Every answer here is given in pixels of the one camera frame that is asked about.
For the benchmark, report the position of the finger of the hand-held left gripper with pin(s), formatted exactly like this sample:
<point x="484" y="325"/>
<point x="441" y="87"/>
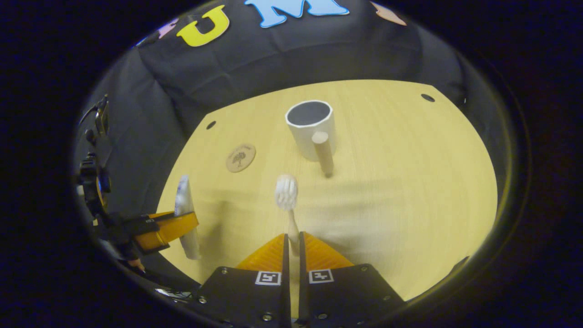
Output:
<point x="164" y="230"/>

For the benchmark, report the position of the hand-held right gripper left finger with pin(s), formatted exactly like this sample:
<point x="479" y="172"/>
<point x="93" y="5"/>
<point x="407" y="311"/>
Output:
<point x="286" y="291"/>

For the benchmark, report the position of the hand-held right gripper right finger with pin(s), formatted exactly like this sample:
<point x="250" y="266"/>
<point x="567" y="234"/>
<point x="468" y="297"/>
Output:
<point x="303" y="291"/>

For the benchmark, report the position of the white toothpaste tube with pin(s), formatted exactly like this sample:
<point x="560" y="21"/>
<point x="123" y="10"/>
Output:
<point x="183" y="196"/>

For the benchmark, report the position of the white toothbrush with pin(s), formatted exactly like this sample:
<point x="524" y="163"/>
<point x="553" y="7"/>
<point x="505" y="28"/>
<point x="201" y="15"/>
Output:
<point x="287" y="191"/>

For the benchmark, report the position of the round wooden coaster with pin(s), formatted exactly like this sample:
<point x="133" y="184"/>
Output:
<point x="241" y="158"/>

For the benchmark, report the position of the light wooden desktop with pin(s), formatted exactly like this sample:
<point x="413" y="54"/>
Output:
<point x="410" y="182"/>

